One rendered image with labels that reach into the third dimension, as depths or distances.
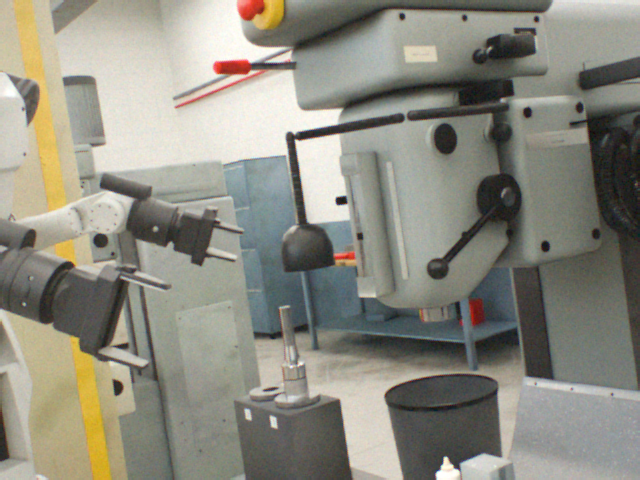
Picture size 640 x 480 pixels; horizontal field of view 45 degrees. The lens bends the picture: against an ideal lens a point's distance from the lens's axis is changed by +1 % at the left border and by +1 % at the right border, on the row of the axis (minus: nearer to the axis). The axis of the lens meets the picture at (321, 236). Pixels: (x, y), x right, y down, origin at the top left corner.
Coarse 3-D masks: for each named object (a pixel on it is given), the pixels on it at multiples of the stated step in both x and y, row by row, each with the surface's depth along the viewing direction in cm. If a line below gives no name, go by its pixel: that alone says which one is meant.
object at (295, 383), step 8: (304, 368) 149; (288, 376) 148; (296, 376) 148; (304, 376) 149; (288, 384) 148; (296, 384) 148; (304, 384) 149; (288, 392) 148; (296, 392) 148; (304, 392) 148
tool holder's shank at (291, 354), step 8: (280, 312) 148; (288, 312) 148; (280, 320) 149; (288, 320) 148; (288, 328) 148; (288, 336) 148; (288, 344) 149; (288, 352) 148; (296, 352) 149; (288, 360) 149; (296, 360) 149
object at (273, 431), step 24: (240, 408) 158; (264, 408) 150; (288, 408) 146; (312, 408) 145; (336, 408) 148; (240, 432) 159; (264, 432) 151; (288, 432) 143; (312, 432) 145; (336, 432) 148; (264, 456) 152; (288, 456) 144; (312, 456) 145; (336, 456) 148
